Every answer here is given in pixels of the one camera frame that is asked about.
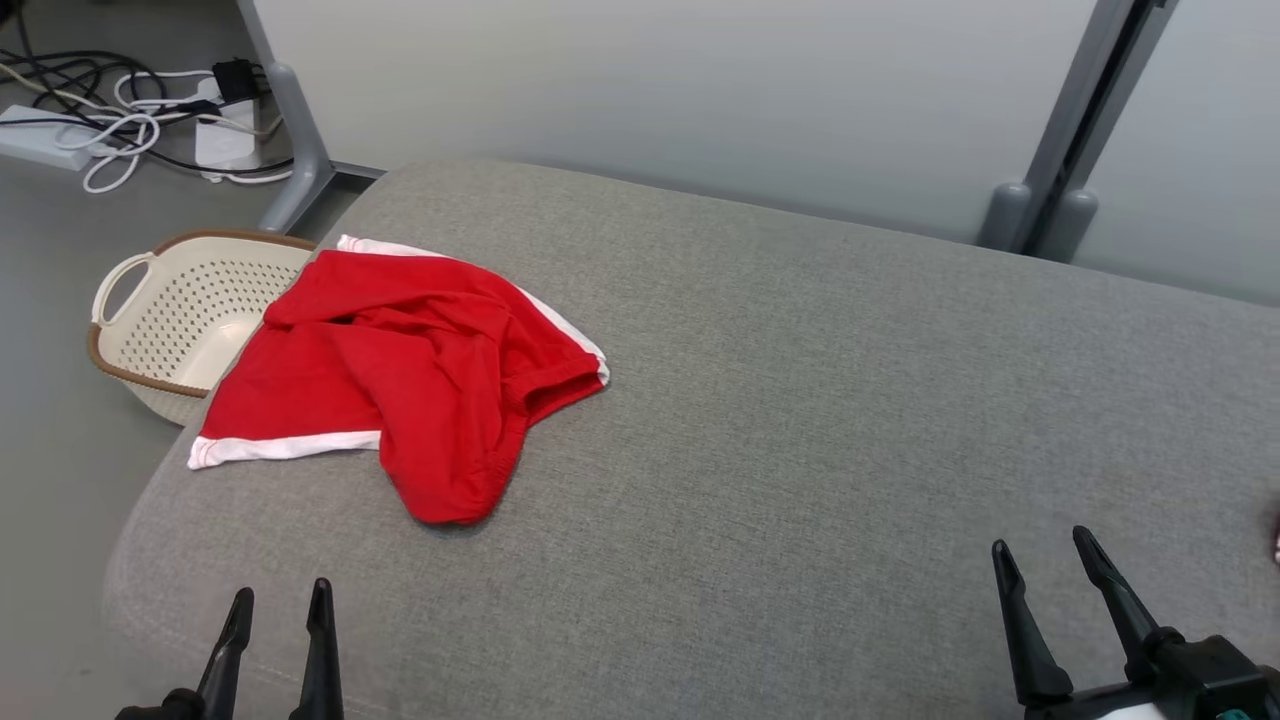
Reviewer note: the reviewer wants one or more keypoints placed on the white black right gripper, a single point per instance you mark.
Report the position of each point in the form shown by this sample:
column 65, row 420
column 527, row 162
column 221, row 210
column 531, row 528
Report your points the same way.
column 1090, row 705

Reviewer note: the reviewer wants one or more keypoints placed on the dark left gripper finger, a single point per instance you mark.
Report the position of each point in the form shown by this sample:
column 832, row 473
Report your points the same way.
column 225, row 670
column 320, row 670

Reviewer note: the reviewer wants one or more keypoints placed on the red and white shirt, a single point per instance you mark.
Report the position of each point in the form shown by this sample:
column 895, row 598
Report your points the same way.
column 400, row 380

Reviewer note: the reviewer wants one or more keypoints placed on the cream laundry basket brown rim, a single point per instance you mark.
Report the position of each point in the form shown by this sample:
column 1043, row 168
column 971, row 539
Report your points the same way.
column 180, row 310

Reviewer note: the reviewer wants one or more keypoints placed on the black plug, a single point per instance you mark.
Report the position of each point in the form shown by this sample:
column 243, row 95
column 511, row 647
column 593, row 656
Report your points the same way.
column 237, row 78

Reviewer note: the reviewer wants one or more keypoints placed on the dark left wrist camera box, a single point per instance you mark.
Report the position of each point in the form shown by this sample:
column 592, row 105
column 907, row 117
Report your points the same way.
column 165, row 706

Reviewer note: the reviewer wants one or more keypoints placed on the dark wrist camera box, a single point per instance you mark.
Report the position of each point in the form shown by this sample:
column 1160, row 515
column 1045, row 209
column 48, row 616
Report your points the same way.
column 165, row 706
column 1215, row 670

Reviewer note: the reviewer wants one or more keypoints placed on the dark right wrist camera box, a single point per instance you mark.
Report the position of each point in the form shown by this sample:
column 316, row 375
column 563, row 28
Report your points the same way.
column 1215, row 670

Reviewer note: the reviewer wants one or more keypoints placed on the teal right camera plug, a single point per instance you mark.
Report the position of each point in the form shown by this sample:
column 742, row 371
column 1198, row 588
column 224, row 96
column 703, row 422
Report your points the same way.
column 1232, row 714

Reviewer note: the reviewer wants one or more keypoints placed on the grey double partition post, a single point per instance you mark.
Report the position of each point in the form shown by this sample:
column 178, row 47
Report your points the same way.
column 1070, row 130

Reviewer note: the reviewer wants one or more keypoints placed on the grey partition post with foot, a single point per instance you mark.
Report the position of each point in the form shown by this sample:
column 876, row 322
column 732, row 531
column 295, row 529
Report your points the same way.
column 290, row 120

